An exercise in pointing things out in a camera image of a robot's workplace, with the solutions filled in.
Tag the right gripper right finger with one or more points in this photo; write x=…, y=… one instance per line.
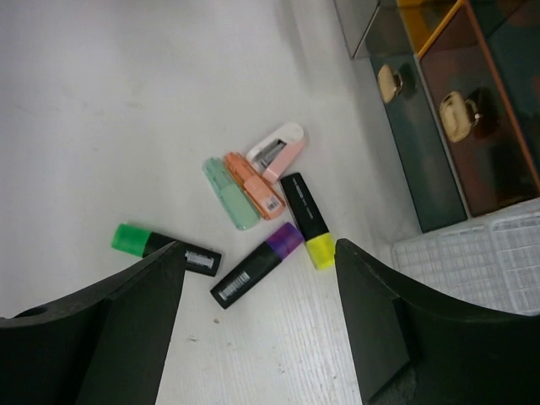
x=412, y=344

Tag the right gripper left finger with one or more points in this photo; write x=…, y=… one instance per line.
x=104, y=344

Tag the yellow cap black highlighter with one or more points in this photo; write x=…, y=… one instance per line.
x=318, y=239

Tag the purple cap black highlighter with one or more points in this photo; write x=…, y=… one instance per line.
x=257, y=265

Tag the mint pastel highlighter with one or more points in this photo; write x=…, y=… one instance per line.
x=232, y=199

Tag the orange pastel highlighter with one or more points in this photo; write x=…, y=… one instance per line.
x=263, y=196

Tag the teal bottom drawer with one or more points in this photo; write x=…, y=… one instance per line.
x=428, y=173

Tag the teal drawer organizer box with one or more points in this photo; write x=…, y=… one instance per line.
x=503, y=34

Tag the white wire file rack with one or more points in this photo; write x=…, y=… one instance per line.
x=491, y=261

